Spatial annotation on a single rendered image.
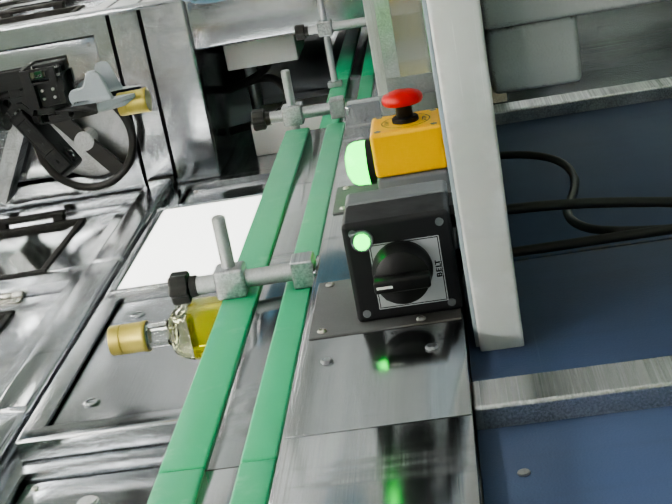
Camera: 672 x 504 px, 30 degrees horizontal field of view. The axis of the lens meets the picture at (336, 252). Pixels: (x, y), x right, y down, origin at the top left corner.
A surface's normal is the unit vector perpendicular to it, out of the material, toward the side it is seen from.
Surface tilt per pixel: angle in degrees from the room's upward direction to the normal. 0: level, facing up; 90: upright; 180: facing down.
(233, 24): 90
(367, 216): 90
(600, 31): 90
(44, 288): 90
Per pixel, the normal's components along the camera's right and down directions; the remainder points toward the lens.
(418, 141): -0.06, 0.35
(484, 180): -0.01, 0.56
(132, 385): -0.17, -0.93
